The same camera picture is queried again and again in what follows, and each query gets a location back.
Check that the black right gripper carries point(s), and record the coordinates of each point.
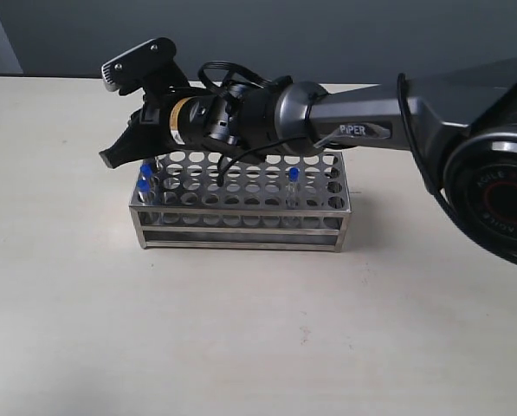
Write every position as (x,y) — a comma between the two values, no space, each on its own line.
(177,116)

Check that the blue capped test tube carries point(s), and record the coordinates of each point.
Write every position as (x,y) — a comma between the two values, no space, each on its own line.
(292,187)
(157,166)
(144,192)
(146,174)

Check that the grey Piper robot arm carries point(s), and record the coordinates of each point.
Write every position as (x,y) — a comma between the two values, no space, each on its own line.
(460,127)

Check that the steel test tube rack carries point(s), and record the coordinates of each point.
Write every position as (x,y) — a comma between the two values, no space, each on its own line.
(249,211)

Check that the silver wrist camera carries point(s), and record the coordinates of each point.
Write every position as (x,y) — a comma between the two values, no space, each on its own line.
(128,66)

